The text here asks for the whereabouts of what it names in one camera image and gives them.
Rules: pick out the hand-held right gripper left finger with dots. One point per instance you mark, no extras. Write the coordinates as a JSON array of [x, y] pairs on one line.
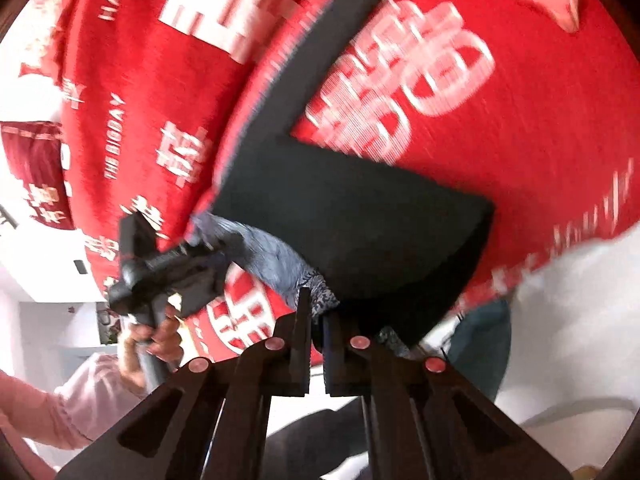
[[301, 340]]

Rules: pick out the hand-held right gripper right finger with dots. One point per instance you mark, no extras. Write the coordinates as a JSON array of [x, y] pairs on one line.
[[331, 355]]

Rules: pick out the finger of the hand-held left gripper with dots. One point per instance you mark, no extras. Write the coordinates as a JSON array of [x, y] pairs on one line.
[[200, 252]]

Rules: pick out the black pants with grey waistband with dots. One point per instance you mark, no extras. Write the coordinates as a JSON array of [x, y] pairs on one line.
[[350, 220]]

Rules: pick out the person's left forearm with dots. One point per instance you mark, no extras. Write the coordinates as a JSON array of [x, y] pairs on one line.
[[60, 410]]

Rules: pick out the person's left hand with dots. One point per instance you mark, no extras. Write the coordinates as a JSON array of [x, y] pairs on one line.
[[167, 342]]

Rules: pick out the red printed cushion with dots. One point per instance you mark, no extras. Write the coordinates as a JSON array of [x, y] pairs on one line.
[[37, 175]]

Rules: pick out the teal round object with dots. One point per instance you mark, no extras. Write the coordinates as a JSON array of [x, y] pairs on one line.
[[480, 350]]

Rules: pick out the white cloth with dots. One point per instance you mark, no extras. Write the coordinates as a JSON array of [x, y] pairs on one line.
[[575, 320]]

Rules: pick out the red printed sofa cover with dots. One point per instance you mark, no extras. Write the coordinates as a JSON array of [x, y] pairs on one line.
[[500, 135]]

